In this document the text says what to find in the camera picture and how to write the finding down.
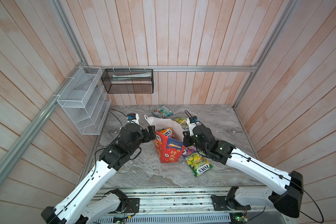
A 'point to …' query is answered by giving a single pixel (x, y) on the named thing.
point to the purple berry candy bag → (188, 150)
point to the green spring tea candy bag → (183, 122)
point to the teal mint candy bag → (162, 112)
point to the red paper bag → (169, 141)
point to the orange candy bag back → (167, 131)
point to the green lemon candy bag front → (198, 164)
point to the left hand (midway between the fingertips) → (147, 131)
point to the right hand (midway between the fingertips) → (182, 132)
